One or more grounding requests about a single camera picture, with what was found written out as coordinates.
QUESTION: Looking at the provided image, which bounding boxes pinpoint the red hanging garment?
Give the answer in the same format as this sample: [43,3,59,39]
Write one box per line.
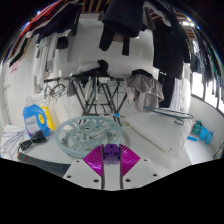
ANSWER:
[19,0,64,34]

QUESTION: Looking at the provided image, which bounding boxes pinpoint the round pale blue peg hanger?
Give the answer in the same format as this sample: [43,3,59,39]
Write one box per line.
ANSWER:
[54,115,124,159]

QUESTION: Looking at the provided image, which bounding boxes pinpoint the black folding drying rack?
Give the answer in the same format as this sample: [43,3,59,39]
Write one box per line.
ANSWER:
[44,75,129,126]

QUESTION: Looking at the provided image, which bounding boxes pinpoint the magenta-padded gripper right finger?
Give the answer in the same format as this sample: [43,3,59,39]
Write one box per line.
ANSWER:
[118,143,161,191]

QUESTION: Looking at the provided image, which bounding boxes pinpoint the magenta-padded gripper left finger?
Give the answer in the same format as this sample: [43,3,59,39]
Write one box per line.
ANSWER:
[62,144,107,191]

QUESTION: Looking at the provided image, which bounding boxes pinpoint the hanging colourful clothes row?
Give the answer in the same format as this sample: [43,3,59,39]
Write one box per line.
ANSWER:
[3,19,38,68]

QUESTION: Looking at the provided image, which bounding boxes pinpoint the hanging dark clothes row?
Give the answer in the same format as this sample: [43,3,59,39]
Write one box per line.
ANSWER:
[98,0,224,109]

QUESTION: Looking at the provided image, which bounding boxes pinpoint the dark wire clothes hanger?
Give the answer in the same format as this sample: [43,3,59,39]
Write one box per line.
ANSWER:
[143,106,195,127]

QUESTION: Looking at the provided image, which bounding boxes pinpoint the white cloth bundle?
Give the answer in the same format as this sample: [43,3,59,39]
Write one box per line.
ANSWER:
[75,59,110,78]

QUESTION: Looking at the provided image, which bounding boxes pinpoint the grey garment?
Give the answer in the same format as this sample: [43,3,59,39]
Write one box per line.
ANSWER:
[124,69,165,113]

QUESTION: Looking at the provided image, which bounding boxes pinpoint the white pillow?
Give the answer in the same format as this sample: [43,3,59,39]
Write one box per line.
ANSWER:
[124,111,194,158]

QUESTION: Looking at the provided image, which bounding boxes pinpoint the hanging white clothes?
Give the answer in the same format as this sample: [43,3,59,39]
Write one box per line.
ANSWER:
[33,31,63,94]

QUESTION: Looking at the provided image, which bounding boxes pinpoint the blue plastic containers group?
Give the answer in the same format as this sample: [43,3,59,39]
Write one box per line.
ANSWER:
[186,119,214,146]

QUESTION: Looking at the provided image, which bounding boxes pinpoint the purple charger block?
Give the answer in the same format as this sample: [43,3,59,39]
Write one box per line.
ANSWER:
[101,143,121,166]

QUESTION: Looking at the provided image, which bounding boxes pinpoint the black coiled power cable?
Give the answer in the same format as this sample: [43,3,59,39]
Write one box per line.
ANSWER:
[18,129,48,153]

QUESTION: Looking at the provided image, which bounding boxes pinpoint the blue detergent bottle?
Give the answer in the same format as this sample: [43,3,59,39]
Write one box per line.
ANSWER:
[22,96,51,138]

